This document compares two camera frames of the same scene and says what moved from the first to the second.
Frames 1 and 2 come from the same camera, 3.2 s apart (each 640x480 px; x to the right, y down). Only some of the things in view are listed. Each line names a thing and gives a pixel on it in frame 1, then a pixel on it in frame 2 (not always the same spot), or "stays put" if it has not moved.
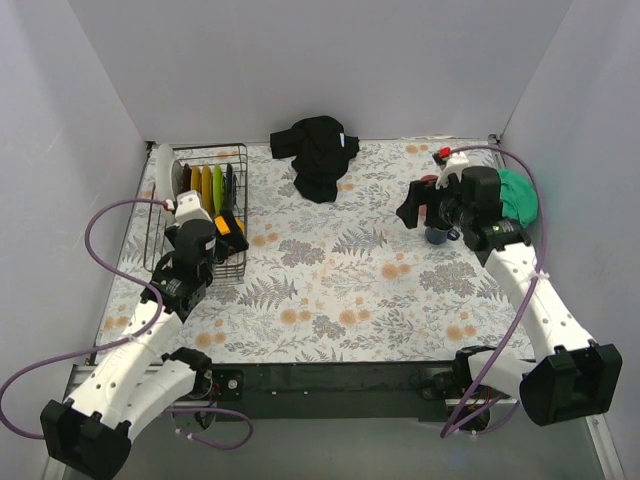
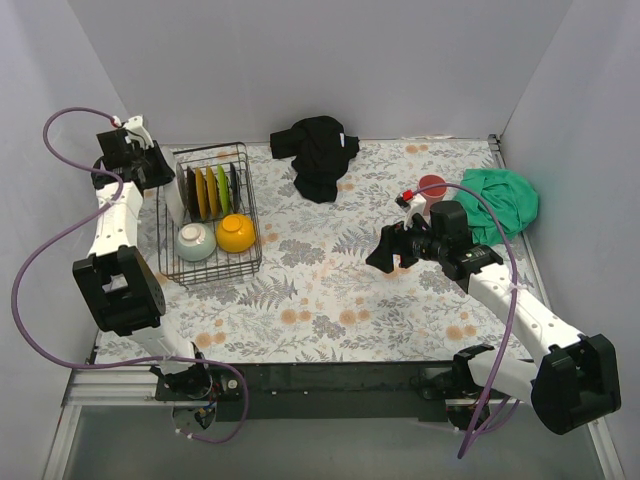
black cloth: [320, 150] stays put
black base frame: [337, 392] stays put
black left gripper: [220, 245] → [151, 167]
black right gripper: [430, 201] → [397, 245]
